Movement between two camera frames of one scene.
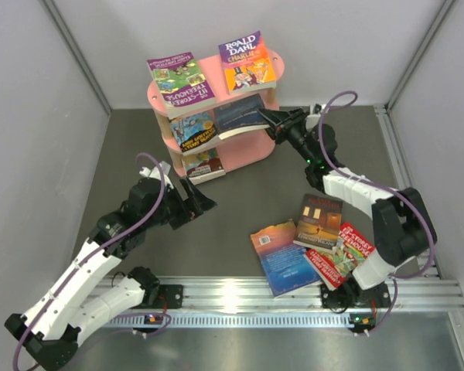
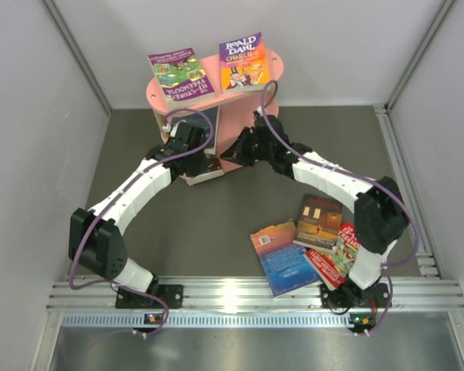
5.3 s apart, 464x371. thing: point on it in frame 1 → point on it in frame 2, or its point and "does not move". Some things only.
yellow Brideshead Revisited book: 203,166 does not move
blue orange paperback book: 286,270 does not move
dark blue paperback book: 240,116 → 203,124
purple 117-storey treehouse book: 181,82 does not move
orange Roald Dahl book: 247,66 does not move
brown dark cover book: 319,222 does not move
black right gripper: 284,121 → 237,154
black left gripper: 196,200 → 201,166
